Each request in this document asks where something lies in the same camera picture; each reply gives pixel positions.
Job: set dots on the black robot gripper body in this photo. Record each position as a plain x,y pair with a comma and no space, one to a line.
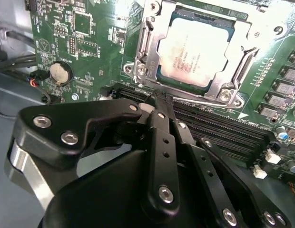
102,194

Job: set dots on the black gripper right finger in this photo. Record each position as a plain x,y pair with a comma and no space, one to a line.
189,140

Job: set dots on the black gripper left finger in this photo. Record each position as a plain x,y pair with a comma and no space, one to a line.
97,109

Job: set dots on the metal CPU socket cover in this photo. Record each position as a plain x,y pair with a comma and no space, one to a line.
154,55

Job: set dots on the silver CPU plate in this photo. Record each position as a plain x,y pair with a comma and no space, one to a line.
195,52

